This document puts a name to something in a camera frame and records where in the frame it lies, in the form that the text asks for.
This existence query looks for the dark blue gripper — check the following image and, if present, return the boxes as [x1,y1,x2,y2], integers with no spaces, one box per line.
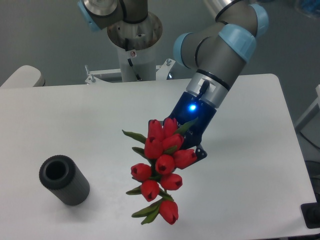
[148,92,217,162]

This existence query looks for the red tulip bouquet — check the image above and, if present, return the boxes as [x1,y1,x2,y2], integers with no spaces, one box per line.
[123,117,197,225]

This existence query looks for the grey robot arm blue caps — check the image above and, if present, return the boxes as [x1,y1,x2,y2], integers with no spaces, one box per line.
[77,0,269,160]

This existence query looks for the dark grey ribbed vase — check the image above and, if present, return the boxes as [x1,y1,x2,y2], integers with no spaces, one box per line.
[38,155,90,206]

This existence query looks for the white furniture at right edge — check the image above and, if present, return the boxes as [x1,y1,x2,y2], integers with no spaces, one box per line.
[294,85,320,133]

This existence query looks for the white chair back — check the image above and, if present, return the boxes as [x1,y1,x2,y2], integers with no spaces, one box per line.
[0,65,46,89]

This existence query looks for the white metal mounting frame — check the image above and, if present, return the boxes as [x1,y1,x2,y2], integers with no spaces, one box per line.
[84,58,176,85]

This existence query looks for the black cable on pedestal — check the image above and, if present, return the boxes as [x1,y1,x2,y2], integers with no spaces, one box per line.
[124,37,143,82]

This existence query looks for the black table cable grommet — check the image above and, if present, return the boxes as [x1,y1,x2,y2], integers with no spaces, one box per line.
[300,202,320,229]

